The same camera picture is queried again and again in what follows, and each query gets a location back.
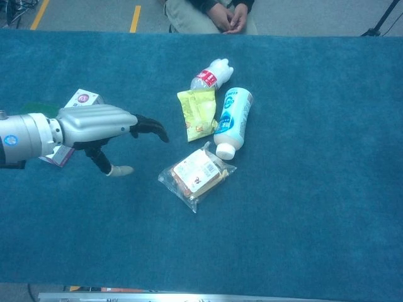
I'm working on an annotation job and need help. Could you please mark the person's right hand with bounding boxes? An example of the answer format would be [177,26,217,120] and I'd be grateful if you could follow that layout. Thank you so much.
[207,3,234,32]

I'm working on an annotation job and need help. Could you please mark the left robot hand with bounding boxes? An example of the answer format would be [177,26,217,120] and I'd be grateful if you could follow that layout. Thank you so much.
[55,103,170,177]

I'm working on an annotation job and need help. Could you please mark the person's left hand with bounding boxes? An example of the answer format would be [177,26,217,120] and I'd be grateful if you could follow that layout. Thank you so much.
[225,3,249,35]

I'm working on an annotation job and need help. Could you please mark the white toothpaste box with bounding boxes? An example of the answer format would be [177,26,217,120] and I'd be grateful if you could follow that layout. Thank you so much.
[38,88,105,169]

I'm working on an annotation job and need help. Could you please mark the clear cola bottle red label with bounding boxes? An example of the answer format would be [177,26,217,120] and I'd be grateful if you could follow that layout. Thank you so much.
[190,58,235,92]

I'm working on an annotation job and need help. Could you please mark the green yellow sponge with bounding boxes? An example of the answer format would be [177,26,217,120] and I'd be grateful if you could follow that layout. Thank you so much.
[19,101,59,116]

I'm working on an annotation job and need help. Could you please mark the white drink bottle blue label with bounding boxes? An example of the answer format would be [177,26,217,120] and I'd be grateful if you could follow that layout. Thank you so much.
[213,87,254,160]

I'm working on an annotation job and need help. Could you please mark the yellow snack packet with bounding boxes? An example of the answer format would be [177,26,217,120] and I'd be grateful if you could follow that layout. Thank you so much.
[176,87,219,143]

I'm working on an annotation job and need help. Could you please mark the sandwich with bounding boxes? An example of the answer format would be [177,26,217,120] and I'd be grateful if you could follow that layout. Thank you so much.
[157,141,237,214]

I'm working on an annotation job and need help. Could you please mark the person's right forearm dark sleeve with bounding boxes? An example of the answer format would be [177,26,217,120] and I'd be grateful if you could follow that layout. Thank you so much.
[188,0,221,15]

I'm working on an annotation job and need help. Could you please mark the person's left forearm dark sleeve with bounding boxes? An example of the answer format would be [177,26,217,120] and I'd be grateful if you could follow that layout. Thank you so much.
[234,0,256,14]

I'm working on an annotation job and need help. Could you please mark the seated person khaki trousers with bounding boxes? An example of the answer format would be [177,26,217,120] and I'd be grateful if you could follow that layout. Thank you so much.
[165,0,259,35]

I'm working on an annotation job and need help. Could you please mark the short yellow floor tape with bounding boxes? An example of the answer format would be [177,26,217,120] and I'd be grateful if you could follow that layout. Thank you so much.
[129,5,142,33]

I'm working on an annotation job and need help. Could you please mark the long yellow floor tape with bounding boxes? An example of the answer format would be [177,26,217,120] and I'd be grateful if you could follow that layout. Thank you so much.
[30,0,50,31]

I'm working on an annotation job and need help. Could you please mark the black tripod stand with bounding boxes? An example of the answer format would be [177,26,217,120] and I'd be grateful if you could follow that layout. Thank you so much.
[360,0,403,37]

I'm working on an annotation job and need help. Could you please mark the blue table cloth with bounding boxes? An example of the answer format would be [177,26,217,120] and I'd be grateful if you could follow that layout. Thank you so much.
[0,29,403,301]

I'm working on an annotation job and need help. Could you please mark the black cable bundle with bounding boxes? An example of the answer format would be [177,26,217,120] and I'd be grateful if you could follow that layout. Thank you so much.
[0,0,38,29]

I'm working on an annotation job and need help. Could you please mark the aluminium rail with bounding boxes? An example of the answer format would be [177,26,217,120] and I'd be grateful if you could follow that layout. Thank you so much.
[38,291,319,302]

